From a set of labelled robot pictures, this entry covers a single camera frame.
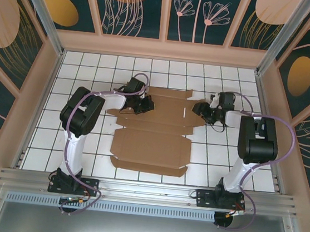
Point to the brown cardboard paper box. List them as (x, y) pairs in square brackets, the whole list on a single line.
[(151, 146)]

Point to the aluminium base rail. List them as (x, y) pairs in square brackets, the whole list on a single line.
[(146, 192)]

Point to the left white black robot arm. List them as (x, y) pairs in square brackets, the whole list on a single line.
[(81, 113)]

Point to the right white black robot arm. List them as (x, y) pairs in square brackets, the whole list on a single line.
[(258, 144)]

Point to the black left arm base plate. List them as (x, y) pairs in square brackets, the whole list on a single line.
[(91, 185)]

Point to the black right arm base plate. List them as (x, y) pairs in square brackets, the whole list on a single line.
[(204, 198)]

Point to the aluminium table side rail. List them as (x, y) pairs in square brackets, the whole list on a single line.
[(20, 159), (279, 189)]

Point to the aluminium corner post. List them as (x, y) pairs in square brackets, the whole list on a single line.
[(279, 37), (46, 16)]

